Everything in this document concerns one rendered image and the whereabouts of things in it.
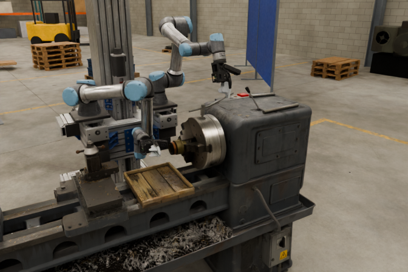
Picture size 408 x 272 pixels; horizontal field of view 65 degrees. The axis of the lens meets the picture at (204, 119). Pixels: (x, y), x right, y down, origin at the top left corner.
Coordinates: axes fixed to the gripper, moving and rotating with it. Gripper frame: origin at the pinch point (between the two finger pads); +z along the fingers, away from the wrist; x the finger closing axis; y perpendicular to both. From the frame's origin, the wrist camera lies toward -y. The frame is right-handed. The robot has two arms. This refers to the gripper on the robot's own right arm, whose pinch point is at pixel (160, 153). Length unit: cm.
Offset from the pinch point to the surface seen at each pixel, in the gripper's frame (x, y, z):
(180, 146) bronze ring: 2.3, -12.0, 0.1
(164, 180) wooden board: -19.4, -3.8, -2.9
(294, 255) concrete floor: -104, -108, 12
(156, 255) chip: -48, 10, 21
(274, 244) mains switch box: -68, -70, 25
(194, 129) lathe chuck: 10.2, -22.4, -3.4
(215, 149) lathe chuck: 2.8, -27.7, 12.0
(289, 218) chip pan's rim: -49, -78, 28
